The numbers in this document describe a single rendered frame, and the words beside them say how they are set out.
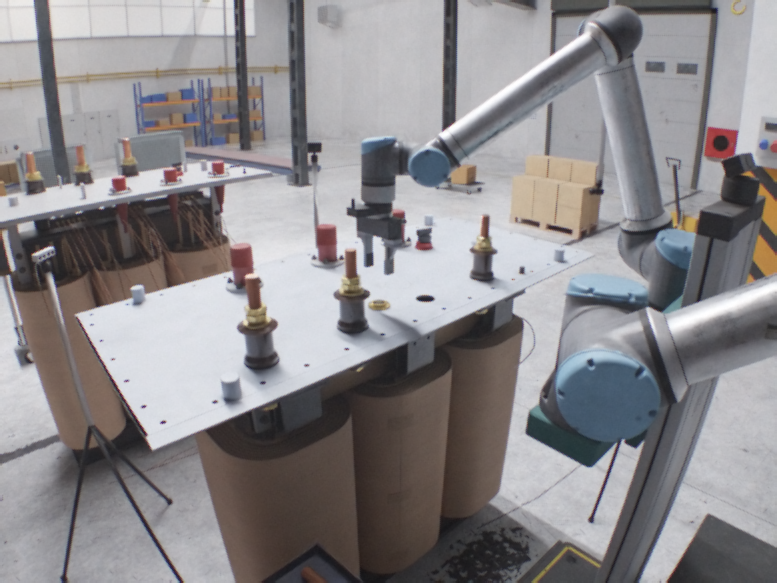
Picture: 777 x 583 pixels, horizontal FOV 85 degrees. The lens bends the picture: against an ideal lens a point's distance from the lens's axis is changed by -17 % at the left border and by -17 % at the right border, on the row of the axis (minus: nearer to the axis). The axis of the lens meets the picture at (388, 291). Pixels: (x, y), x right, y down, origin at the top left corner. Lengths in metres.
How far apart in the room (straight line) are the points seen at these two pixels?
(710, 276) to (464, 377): 1.15
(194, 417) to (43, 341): 1.83
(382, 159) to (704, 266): 0.77
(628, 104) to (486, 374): 1.07
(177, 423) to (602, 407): 0.75
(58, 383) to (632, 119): 2.73
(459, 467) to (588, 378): 1.46
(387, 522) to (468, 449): 0.45
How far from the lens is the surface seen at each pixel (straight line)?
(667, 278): 1.32
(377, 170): 1.26
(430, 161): 1.11
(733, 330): 0.75
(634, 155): 1.39
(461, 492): 2.23
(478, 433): 2.04
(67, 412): 2.96
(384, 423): 1.58
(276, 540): 1.55
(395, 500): 1.82
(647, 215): 1.44
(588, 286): 0.89
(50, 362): 2.82
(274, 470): 1.36
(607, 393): 0.73
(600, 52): 1.21
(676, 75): 14.68
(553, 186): 7.63
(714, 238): 0.92
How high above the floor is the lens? 1.93
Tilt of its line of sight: 22 degrees down
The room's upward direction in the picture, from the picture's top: straight up
